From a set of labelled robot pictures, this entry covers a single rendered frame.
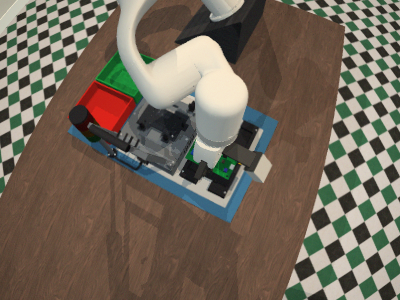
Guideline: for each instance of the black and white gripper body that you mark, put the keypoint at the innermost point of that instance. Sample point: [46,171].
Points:
[207,153]

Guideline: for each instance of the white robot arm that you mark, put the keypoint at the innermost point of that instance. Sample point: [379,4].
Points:
[220,96]

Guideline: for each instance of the green circuit board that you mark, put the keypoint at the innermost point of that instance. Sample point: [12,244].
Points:
[224,166]

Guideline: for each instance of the green bin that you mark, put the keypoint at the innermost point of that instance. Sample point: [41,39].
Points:
[115,74]

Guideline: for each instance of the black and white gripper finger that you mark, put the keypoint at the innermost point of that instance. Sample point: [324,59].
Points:
[202,170]

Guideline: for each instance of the red bin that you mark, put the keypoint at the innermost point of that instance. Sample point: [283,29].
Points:
[107,105]

